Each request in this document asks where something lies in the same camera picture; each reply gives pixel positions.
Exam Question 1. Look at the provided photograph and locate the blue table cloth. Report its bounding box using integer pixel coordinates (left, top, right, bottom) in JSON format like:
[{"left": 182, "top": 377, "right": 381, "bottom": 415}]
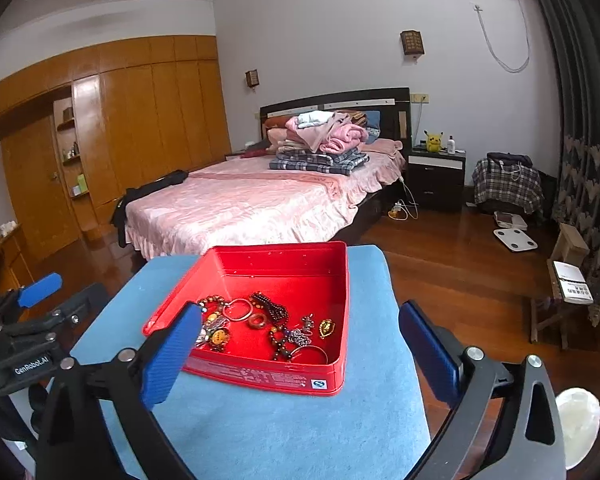
[{"left": 69, "top": 244, "right": 432, "bottom": 480}]

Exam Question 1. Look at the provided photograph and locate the wall lamp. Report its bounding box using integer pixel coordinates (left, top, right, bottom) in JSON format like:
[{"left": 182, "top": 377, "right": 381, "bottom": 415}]
[
  {"left": 245, "top": 70, "right": 260, "bottom": 89},
  {"left": 400, "top": 29, "right": 425, "bottom": 58}
]

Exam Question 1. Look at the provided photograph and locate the white bathroom scale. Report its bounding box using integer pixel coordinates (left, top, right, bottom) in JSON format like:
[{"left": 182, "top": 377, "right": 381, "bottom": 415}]
[{"left": 493, "top": 228, "right": 538, "bottom": 252}]

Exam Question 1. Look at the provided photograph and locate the silver wrist watch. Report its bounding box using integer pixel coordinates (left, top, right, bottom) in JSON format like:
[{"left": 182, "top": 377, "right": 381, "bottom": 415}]
[{"left": 194, "top": 312, "right": 230, "bottom": 352}]

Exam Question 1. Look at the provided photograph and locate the wooden wardrobe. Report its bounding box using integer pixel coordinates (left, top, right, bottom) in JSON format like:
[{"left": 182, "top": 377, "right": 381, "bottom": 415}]
[{"left": 0, "top": 35, "right": 230, "bottom": 260}]

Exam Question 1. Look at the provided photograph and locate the small wooden stool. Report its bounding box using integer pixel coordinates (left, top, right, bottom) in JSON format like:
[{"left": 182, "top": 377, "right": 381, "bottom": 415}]
[{"left": 530, "top": 223, "right": 593, "bottom": 351}]

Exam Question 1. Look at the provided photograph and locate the plaid bag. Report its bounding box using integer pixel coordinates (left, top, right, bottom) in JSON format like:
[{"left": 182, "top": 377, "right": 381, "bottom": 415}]
[{"left": 471, "top": 157, "right": 544, "bottom": 214}]

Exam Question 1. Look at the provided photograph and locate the left wall lamp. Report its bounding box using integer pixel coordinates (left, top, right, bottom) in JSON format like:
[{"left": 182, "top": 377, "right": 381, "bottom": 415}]
[{"left": 245, "top": 70, "right": 260, "bottom": 89}]

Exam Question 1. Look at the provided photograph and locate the white small bottle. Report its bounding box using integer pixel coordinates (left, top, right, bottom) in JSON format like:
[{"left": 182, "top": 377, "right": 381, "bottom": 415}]
[{"left": 446, "top": 136, "right": 456, "bottom": 154}]

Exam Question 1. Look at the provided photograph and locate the red metal tin box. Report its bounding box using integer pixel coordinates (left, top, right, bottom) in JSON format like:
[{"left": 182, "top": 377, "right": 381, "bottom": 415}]
[{"left": 143, "top": 242, "right": 349, "bottom": 396}]

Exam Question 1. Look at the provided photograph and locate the white hanging cable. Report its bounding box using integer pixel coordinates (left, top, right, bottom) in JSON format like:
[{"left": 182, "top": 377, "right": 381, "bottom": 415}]
[{"left": 471, "top": 3, "right": 532, "bottom": 74}]

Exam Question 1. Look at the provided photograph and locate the white device on stool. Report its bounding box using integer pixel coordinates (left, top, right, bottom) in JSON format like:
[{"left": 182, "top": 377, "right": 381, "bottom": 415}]
[{"left": 553, "top": 261, "right": 594, "bottom": 306}]

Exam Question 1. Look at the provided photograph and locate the colourful bead bracelet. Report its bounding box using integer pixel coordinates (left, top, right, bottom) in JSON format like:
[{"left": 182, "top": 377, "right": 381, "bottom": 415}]
[{"left": 194, "top": 294, "right": 232, "bottom": 317}]

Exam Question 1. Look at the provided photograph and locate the bed with pink cover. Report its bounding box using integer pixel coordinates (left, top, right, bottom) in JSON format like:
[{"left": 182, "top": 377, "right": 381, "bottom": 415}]
[{"left": 121, "top": 152, "right": 405, "bottom": 260}]

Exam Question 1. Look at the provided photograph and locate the small gold pendant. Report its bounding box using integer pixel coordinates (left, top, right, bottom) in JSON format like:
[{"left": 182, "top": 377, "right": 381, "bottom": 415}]
[{"left": 318, "top": 318, "right": 336, "bottom": 339}]

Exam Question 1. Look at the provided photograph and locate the pile of folded clothes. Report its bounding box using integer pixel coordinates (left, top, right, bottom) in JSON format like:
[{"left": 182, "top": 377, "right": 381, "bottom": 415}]
[{"left": 264, "top": 109, "right": 406, "bottom": 177}]

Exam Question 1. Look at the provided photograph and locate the amber bead bracelet in box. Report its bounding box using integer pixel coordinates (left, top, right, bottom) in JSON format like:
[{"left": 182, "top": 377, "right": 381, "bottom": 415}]
[{"left": 268, "top": 324, "right": 297, "bottom": 362}]

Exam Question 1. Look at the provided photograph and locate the dark patterned curtain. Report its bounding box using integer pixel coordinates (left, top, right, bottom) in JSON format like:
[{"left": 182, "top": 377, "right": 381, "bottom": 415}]
[{"left": 538, "top": 0, "right": 600, "bottom": 326}]

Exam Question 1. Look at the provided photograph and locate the yellow pikachu plush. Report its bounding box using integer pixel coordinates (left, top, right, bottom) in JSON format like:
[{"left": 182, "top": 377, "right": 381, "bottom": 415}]
[{"left": 424, "top": 130, "right": 443, "bottom": 153}]

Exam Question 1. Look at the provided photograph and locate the black white nightstand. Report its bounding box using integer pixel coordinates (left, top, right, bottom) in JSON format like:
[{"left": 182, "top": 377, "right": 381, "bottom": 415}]
[{"left": 405, "top": 150, "right": 466, "bottom": 212}]

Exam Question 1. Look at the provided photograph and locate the dark bead bracelet in box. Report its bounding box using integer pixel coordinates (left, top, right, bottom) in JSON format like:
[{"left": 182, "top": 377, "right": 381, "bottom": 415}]
[{"left": 250, "top": 290, "right": 289, "bottom": 322}]

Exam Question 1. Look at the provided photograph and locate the right wall lamp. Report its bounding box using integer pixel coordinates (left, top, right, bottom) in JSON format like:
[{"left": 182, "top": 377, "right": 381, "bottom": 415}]
[{"left": 400, "top": 29, "right": 425, "bottom": 58}]

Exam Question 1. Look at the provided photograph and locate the white plastic jug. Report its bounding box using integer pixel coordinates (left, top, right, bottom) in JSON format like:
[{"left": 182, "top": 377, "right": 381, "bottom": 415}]
[{"left": 556, "top": 387, "right": 600, "bottom": 470}]

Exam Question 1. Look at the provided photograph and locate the black bed headboard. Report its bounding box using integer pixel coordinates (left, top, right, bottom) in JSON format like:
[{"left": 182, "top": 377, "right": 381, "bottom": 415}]
[{"left": 259, "top": 88, "right": 411, "bottom": 143}]

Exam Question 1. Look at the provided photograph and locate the black garment on bed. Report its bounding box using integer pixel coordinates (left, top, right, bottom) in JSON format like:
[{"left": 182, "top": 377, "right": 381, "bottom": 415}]
[{"left": 110, "top": 169, "right": 188, "bottom": 248}]

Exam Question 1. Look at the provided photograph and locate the thin silver bangle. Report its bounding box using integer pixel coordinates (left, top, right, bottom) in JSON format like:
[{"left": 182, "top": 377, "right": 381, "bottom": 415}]
[{"left": 289, "top": 344, "right": 329, "bottom": 365}]

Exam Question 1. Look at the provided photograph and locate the silver charm bracelet pile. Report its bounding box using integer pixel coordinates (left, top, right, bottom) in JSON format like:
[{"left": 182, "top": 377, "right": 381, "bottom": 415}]
[{"left": 285, "top": 313, "right": 316, "bottom": 347}]

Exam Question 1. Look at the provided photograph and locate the wooden side desk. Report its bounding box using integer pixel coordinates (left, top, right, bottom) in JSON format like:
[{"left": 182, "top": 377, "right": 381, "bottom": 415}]
[{"left": 0, "top": 226, "right": 34, "bottom": 297}]

